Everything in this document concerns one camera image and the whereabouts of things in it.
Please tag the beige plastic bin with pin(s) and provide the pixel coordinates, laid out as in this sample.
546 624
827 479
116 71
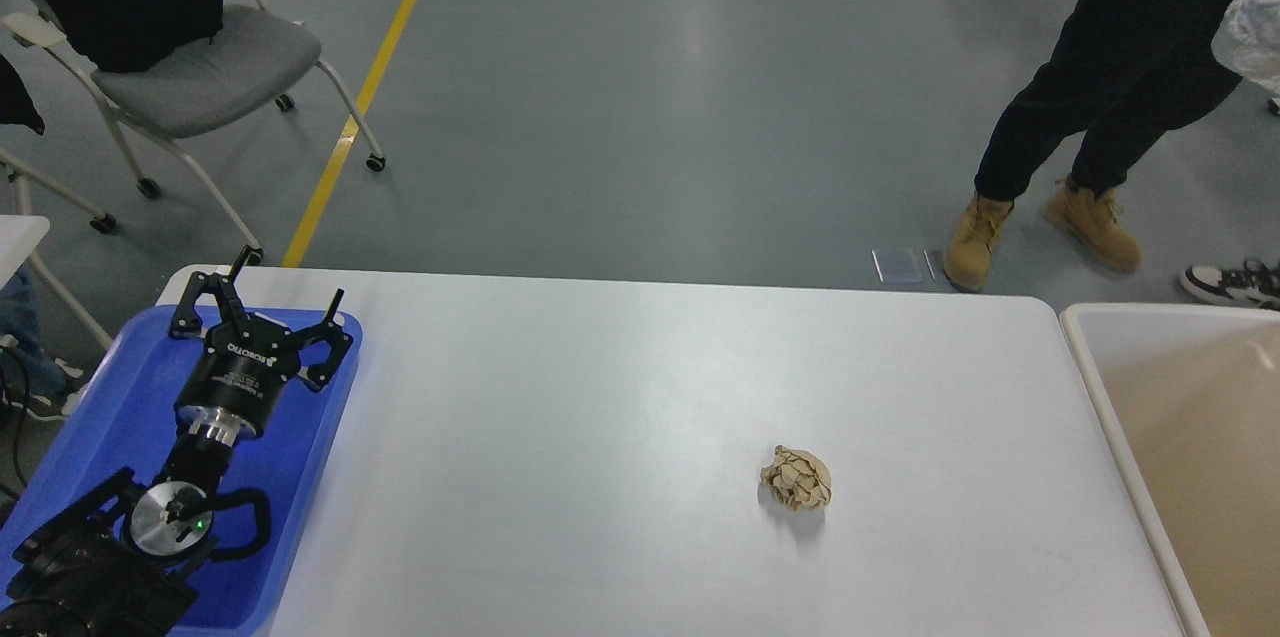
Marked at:
1188 400

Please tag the person in black trousers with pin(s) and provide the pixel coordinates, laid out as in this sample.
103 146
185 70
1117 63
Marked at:
1122 74

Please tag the blue plastic tray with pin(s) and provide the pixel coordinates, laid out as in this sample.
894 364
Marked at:
126 419

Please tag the tan left boot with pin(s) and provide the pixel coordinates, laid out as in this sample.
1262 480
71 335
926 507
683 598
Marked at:
968 257

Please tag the tan right boot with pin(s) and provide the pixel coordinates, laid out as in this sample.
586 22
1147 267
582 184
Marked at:
1092 219

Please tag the tan boot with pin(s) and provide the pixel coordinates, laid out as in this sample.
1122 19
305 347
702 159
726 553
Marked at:
968 257
1092 219

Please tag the grey office chair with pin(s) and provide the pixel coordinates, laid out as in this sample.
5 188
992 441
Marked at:
253 61

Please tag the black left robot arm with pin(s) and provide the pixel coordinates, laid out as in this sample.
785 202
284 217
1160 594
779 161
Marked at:
175 498

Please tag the aluminium foil tray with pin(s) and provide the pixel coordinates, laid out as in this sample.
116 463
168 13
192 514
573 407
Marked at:
1247 42

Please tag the crumpled brown paper ball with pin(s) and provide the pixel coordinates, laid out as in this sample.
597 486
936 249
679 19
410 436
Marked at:
797 479

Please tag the clear floor plate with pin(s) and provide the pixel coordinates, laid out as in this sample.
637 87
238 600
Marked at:
896 266

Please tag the black white sneaker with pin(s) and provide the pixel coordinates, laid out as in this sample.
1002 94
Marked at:
1252 285

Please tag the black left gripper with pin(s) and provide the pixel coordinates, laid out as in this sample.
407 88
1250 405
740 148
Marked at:
242 369

